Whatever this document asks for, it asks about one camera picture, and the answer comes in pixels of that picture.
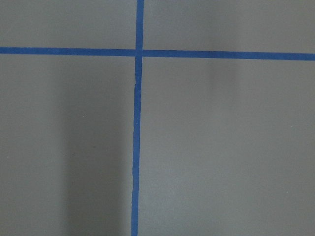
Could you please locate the brown paper table cover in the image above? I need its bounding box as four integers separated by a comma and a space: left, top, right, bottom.
0, 0, 315, 236

